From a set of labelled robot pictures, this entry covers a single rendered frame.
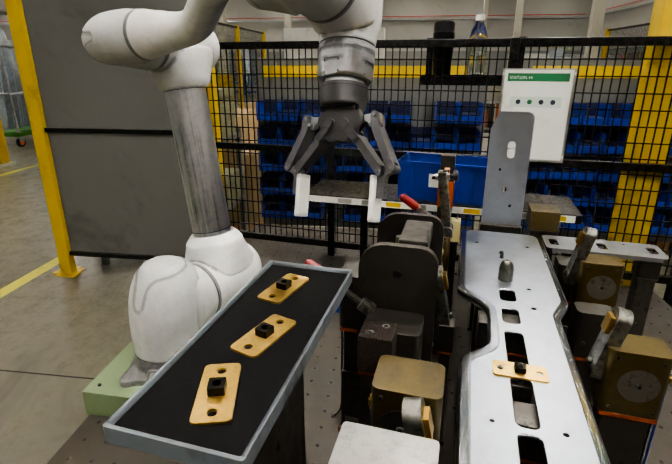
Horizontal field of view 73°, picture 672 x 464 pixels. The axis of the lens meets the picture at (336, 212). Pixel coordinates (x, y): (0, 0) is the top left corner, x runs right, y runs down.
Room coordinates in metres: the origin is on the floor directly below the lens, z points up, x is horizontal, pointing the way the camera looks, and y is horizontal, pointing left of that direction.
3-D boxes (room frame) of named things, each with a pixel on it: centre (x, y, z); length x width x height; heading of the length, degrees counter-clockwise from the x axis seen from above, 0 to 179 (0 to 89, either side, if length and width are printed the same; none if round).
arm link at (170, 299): (0.96, 0.40, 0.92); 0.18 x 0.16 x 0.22; 152
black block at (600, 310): (0.82, -0.55, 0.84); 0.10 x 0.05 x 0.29; 74
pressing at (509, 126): (1.30, -0.51, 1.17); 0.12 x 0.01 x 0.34; 74
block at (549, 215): (1.28, -0.62, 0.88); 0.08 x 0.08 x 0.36; 74
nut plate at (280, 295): (0.59, 0.08, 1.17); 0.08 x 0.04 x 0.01; 153
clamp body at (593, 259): (0.94, -0.62, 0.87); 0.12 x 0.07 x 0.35; 74
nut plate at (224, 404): (0.37, 0.12, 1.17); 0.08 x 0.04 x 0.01; 5
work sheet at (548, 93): (1.56, -0.67, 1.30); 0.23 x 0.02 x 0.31; 74
